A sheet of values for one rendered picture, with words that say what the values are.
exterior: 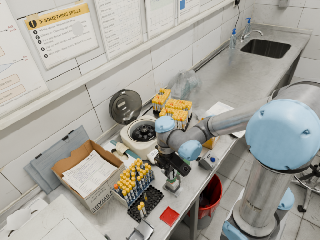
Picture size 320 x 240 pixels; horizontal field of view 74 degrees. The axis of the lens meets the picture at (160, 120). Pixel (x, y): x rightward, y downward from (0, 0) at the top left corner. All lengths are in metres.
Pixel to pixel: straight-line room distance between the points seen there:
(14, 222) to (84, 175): 0.34
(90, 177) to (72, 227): 0.43
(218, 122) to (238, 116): 0.09
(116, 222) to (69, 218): 0.33
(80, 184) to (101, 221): 0.21
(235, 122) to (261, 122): 0.26
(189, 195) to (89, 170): 0.54
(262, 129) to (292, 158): 0.07
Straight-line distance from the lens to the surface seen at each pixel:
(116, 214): 1.10
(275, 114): 0.41
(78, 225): 0.79
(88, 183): 1.16
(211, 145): 1.25
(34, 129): 1.14
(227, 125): 0.70
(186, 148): 0.71
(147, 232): 1.00
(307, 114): 0.42
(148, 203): 1.07
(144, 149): 1.16
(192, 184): 1.13
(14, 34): 0.98
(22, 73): 1.02
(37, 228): 0.85
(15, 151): 1.16
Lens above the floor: 1.84
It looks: 41 degrees down
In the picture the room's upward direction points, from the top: 7 degrees counter-clockwise
